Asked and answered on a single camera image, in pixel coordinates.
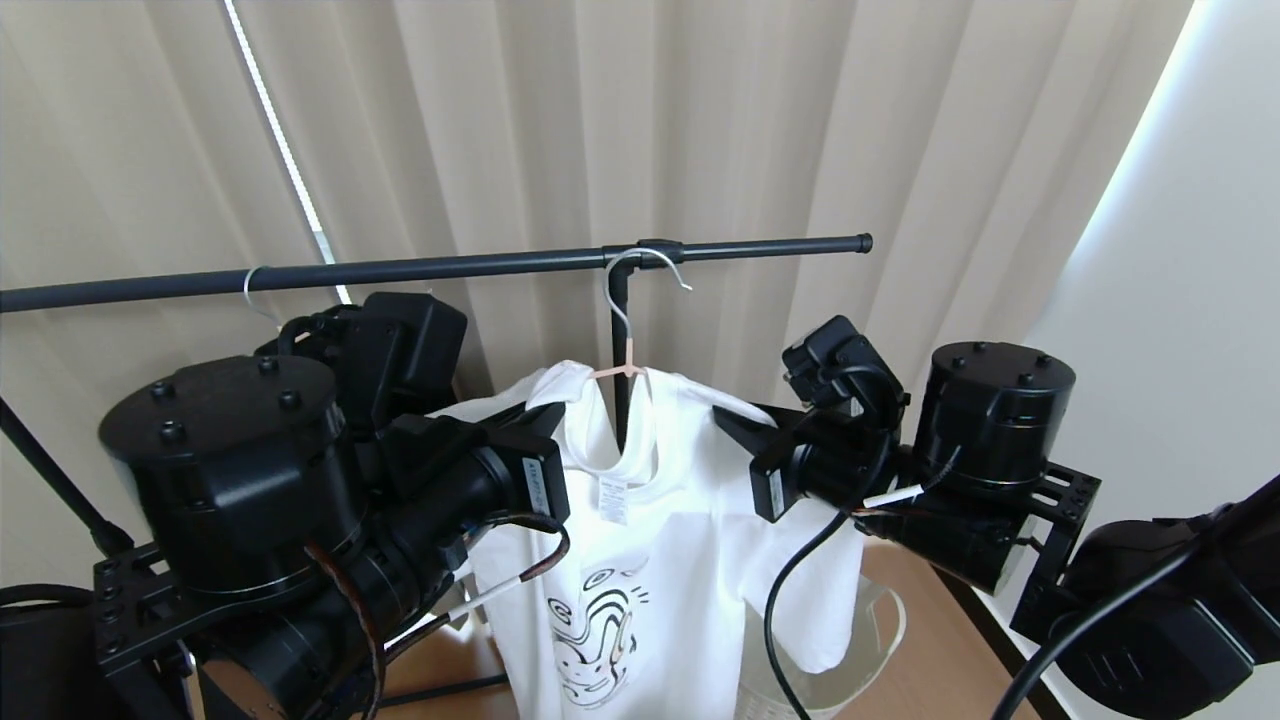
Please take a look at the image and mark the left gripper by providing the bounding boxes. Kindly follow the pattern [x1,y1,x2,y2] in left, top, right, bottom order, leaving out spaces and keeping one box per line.
[383,401,572,563]

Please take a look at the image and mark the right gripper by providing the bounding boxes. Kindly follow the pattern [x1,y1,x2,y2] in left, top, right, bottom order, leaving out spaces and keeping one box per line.
[712,404,893,525]

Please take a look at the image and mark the white garment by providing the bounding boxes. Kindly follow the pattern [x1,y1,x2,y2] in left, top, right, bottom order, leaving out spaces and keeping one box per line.
[425,360,867,720]

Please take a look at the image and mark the pink clothes hanger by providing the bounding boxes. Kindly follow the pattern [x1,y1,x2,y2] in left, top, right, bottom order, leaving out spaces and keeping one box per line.
[242,266,289,333]
[590,246,695,382]

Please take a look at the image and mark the black clothes rack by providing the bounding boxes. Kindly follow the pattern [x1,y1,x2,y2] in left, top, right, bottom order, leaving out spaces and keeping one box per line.
[0,233,874,709]

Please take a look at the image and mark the white laundry basket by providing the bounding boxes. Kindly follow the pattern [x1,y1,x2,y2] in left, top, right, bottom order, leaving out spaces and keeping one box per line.
[735,578,909,720]

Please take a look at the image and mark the beige curtain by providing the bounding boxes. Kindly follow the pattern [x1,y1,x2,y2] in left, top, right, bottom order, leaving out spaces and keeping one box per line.
[0,0,1196,601]

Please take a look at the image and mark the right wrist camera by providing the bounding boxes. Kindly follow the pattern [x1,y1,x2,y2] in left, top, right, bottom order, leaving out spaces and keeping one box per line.
[782,315,911,426]

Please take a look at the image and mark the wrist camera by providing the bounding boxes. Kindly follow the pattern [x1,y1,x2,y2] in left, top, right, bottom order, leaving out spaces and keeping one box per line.
[782,315,911,426]
[255,292,469,433]

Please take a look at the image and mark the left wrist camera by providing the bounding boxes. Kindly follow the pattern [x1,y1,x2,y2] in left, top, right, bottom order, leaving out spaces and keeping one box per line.
[255,292,469,433]

